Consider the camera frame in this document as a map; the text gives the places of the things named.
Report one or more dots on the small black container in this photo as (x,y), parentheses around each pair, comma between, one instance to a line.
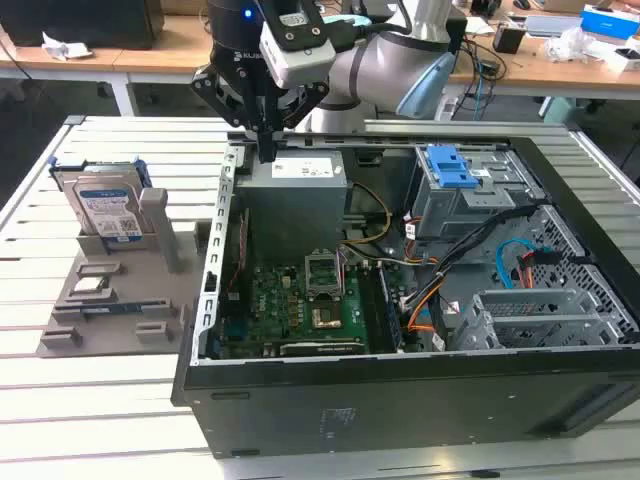
(507,40)

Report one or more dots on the blue and white box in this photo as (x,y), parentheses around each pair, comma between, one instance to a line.
(610,22)

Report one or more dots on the grey metal drive cage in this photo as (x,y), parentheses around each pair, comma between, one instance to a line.
(450,215)

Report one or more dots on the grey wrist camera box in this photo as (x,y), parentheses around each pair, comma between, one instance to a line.
(300,60)

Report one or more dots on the white box with black inlay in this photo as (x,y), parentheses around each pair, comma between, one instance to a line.
(622,60)

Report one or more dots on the crumpled white paper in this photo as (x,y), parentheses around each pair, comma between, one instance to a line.
(65,47)

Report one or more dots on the blue plastic latch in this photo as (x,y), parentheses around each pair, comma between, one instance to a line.
(450,167)

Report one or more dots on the grey power supply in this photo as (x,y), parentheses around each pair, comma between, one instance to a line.
(290,210)

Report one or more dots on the black RAM slot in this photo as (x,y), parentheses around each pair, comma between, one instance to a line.
(371,310)

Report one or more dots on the CPU socket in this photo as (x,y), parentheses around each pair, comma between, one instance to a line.
(327,317)

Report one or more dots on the installed RAM stick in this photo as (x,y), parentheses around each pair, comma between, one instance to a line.
(391,315)

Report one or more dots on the white power strip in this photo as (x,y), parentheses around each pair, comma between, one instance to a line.
(446,109)

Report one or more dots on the black PC case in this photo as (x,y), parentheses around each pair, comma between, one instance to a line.
(400,410)

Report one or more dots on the grey flat tray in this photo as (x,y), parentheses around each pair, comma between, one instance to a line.
(552,25)

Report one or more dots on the hard disk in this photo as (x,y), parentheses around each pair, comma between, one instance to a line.
(107,210)

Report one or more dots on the brown cardboard box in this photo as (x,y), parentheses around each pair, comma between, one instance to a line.
(185,6)

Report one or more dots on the silver CPU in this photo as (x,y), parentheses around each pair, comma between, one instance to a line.
(90,286)

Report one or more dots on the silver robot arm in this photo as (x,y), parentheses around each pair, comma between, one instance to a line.
(380,65)

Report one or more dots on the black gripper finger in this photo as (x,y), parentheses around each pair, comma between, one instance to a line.
(220,90)
(272,145)

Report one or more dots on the green motherboard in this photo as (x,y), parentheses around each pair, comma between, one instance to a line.
(285,305)

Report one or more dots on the clear plastic bag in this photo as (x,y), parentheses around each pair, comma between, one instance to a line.
(570,45)

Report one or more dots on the grey metal disk bay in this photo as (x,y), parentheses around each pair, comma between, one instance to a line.
(530,310)

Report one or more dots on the grey parts rack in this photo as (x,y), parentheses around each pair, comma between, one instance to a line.
(125,280)

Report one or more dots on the black graphics card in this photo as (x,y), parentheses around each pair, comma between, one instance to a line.
(320,347)

